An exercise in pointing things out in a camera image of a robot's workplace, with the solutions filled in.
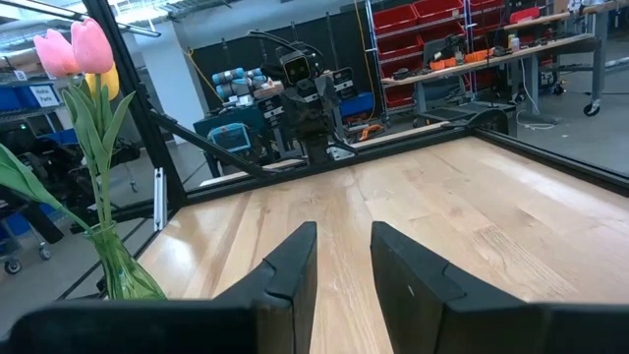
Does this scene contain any teal equipment cart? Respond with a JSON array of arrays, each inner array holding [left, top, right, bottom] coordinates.
[[193, 105, 276, 171]]

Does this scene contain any grey workbench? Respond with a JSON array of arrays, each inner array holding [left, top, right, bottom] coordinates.
[[380, 0, 629, 118]]

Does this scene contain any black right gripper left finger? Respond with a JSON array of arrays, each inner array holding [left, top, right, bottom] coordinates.
[[215, 220, 318, 354]]

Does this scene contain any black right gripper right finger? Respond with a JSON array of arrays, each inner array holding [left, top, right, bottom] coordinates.
[[371, 220, 542, 354]]

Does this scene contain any red plastic storage bin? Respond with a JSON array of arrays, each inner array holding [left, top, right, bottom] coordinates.
[[412, 0, 466, 24], [372, 4, 419, 34], [382, 86, 417, 110], [375, 32, 425, 61], [509, 6, 542, 25]]

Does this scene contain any black wheeled cart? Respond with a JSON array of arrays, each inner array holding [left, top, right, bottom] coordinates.
[[0, 117, 143, 276]]

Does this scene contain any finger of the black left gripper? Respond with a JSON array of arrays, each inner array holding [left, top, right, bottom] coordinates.
[[294, 92, 328, 142], [321, 73, 345, 144]]

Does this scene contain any black aluminium table frame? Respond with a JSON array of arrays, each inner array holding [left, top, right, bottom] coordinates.
[[58, 0, 629, 301]]

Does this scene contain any white frame bracket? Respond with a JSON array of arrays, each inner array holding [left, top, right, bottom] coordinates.
[[152, 166, 167, 232]]

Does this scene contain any yellow artificial tulip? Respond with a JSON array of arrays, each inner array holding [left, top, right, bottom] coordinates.
[[85, 62, 121, 102]]

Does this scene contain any blue labelled storage bin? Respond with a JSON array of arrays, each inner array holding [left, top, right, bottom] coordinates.
[[0, 82, 63, 112]]

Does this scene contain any green glass vase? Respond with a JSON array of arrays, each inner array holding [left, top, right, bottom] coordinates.
[[83, 220, 167, 301]]

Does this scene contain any pink artificial tulip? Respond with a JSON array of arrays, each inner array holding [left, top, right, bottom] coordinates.
[[71, 18, 137, 227], [32, 28, 112, 227]]

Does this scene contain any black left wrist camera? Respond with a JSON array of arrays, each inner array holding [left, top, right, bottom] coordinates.
[[280, 50, 315, 88]]

